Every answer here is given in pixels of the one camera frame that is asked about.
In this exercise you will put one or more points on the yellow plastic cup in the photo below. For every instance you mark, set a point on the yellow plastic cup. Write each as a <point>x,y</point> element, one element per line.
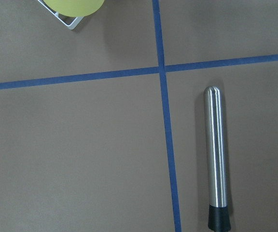
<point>75,8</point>

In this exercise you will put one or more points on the white wire cup rack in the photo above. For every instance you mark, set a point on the white wire cup rack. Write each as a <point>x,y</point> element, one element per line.
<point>68,21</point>

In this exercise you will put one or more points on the steel muddler black tip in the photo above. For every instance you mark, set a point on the steel muddler black tip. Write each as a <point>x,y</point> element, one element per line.
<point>218,215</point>

